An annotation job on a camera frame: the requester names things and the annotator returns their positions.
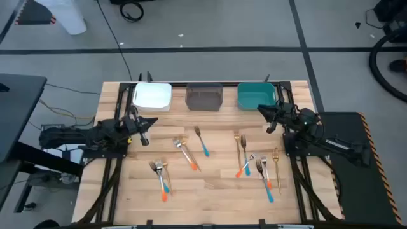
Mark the black equipment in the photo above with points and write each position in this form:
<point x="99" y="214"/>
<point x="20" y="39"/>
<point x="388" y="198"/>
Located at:
<point x="395" y="19"/>

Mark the teal plastic bin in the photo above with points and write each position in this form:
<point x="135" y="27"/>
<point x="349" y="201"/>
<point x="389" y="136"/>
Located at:
<point x="256" y="97"/>

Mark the black metal table frame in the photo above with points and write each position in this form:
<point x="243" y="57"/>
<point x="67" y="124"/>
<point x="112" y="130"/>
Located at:
<point x="226" y="84"/>

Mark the dark grey desk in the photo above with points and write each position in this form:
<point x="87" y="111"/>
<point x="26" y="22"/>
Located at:
<point x="19" y="111"/>

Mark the large black hazard-striped mat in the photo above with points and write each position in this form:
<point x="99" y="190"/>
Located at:
<point x="359" y="191"/>

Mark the small black floor piece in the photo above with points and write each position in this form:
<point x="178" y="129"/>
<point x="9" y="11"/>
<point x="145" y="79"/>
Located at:
<point x="358" y="25"/>

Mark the black clamp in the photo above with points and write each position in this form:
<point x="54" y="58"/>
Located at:
<point x="266" y="79"/>
<point x="149" y="76"/>
<point x="140" y="77"/>

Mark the grey translucent plastic bin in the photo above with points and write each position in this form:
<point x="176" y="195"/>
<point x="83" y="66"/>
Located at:
<point x="203" y="97"/>

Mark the white plastic bin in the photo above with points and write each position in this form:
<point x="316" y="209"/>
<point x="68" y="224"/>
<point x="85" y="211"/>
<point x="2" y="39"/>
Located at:
<point x="152" y="97"/>

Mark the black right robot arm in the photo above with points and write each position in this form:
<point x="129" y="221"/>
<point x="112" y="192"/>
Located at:
<point x="337" y="144"/>

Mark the small black hazard-striped mat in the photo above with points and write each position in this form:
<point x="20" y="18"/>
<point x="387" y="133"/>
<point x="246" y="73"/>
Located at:
<point x="33" y="14"/>

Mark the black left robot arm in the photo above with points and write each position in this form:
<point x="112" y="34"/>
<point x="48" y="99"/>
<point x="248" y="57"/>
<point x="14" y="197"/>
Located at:
<point x="63" y="136"/>

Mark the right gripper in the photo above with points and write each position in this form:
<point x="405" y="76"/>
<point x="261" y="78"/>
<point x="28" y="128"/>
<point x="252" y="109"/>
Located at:
<point x="284" y="114"/>

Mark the white plastic object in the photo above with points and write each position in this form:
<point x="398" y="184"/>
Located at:
<point x="70" y="19"/>

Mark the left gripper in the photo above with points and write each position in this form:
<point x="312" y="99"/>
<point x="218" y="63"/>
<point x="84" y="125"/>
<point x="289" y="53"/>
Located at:
<point x="132" y="125"/>

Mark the black object with orange mark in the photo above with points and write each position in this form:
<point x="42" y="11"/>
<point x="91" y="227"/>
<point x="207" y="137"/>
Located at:
<point x="397" y="65"/>

